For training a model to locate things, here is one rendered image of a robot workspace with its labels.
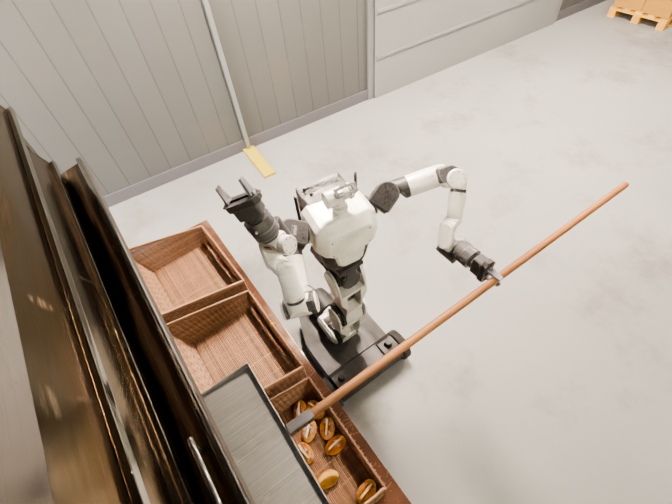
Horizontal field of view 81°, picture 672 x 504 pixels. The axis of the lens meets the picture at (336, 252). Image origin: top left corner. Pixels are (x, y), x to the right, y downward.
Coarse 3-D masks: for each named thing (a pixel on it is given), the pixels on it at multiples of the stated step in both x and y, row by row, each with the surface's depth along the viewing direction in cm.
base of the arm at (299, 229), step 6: (288, 222) 144; (294, 222) 146; (300, 222) 147; (306, 222) 148; (288, 228) 144; (294, 228) 145; (300, 228) 146; (306, 228) 147; (294, 234) 144; (300, 234) 145; (306, 234) 146; (300, 240) 144; (306, 240) 145; (300, 246) 146
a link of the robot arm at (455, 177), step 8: (432, 168) 156; (440, 168) 153; (448, 168) 153; (456, 168) 153; (408, 176) 156; (416, 176) 155; (424, 176) 155; (432, 176) 155; (440, 176) 154; (448, 176) 153; (456, 176) 153; (464, 176) 153; (416, 184) 155; (424, 184) 155; (432, 184) 156; (440, 184) 157; (448, 184) 154; (456, 184) 153; (464, 184) 154; (416, 192) 157
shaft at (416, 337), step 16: (592, 208) 168; (576, 224) 165; (544, 240) 159; (528, 256) 155; (480, 288) 147; (464, 304) 144; (432, 320) 141; (416, 336) 137; (400, 352) 134; (368, 368) 131; (352, 384) 128; (336, 400) 125
